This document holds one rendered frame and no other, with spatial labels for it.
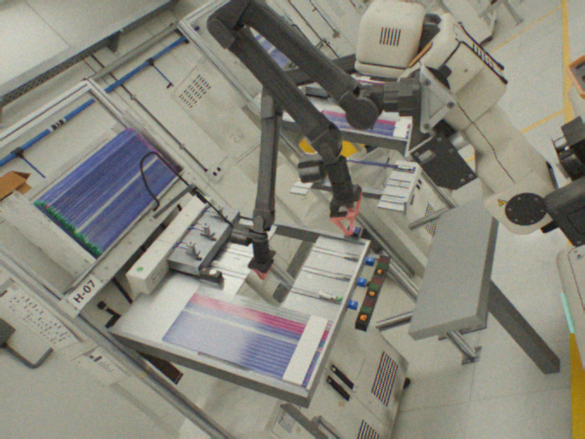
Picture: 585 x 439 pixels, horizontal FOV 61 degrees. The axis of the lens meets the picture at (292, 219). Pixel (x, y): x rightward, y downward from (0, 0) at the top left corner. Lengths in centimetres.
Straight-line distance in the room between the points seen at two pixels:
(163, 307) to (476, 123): 117
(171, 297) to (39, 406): 154
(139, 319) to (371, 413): 100
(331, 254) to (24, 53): 287
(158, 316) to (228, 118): 140
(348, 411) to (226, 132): 165
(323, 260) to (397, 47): 88
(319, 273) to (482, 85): 87
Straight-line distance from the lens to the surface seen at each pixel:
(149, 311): 182
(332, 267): 184
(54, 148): 374
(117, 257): 185
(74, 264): 183
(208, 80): 280
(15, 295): 201
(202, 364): 163
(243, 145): 290
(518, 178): 143
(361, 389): 216
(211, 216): 203
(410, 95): 117
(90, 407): 329
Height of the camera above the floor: 147
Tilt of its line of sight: 15 degrees down
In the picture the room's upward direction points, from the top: 44 degrees counter-clockwise
